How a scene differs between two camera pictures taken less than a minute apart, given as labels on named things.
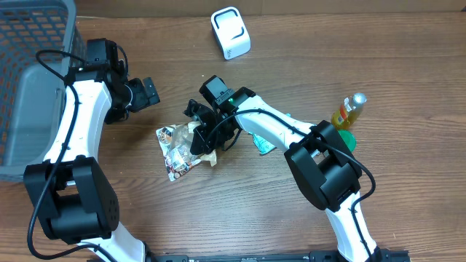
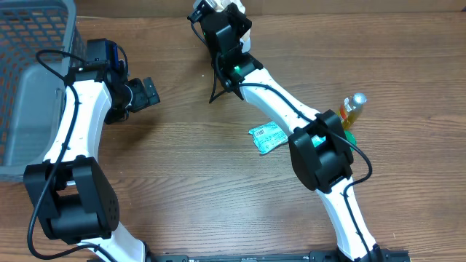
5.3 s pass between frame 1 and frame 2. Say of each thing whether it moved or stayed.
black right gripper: moved
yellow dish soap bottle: stayed
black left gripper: stayed
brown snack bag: moved
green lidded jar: stayed
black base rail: stayed
